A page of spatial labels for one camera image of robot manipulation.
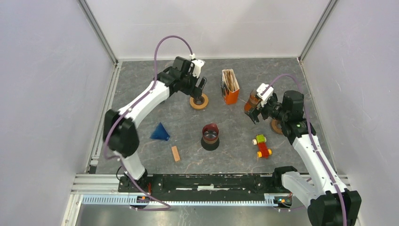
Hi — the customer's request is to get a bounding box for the light wooden ring holder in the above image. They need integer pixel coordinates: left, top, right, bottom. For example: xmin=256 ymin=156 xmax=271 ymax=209
xmin=189 ymin=93 xmax=209 ymax=110

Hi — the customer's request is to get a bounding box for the orange glass carafe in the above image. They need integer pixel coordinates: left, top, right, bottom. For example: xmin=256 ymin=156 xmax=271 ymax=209
xmin=244 ymin=89 xmax=261 ymax=113

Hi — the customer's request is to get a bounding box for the blue plastic coffee dripper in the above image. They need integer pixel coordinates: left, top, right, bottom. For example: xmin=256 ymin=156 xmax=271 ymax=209
xmin=150 ymin=122 xmax=170 ymax=141

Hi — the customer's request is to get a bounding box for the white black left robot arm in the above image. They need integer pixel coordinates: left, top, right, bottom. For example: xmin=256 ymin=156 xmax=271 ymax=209
xmin=103 ymin=56 xmax=207 ymax=192

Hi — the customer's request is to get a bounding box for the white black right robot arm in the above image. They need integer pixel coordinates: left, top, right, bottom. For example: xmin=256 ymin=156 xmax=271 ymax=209
xmin=244 ymin=89 xmax=362 ymax=226

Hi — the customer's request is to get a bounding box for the orange coffee filter box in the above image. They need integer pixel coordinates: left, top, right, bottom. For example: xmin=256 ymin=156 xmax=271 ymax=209
xmin=221 ymin=69 xmax=239 ymax=105

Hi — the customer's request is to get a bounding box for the colourful toy car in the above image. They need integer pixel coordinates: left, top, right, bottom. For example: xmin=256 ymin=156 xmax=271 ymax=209
xmin=252 ymin=134 xmax=272 ymax=159

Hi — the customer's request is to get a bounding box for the small wooden block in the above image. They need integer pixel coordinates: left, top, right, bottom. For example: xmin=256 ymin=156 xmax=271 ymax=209
xmin=171 ymin=146 xmax=181 ymax=162

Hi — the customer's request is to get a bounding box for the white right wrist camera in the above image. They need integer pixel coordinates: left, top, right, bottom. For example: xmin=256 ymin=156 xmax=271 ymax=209
xmin=255 ymin=83 xmax=274 ymax=107

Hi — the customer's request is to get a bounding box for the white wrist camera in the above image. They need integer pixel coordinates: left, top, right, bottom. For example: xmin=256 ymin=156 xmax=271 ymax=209
xmin=191 ymin=59 xmax=205 ymax=78
xmin=255 ymin=83 xmax=274 ymax=107

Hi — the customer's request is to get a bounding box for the dark wooden ring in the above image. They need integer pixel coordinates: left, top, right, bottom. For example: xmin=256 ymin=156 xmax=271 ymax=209
xmin=270 ymin=119 xmax=284 ymax=135

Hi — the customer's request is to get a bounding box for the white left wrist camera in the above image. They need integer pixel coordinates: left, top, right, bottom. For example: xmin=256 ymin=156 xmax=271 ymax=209
xmin=191 ymin=59 xmax=205 ymax=78

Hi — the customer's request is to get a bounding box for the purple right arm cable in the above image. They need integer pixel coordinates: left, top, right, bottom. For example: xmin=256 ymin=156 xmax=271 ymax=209
xmin=265 ymin=73 xmax=348 ymax=226

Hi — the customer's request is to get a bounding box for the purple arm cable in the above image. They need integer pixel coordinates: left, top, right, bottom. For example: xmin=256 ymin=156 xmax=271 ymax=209
xmin=265 ymin=73 xmax=348 ymax=226
xmin=104 ymin=35 xmax=196 ymax=211

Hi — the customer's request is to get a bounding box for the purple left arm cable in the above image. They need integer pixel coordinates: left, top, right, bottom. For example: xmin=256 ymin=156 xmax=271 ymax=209
xmin=104 ymin=35 xmax=196 ymax=211

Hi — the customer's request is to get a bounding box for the grey slotted cable duct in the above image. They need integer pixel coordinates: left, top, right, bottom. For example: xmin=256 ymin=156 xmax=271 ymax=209
xmin=81 ymin=194 xmax=292 ymax=207

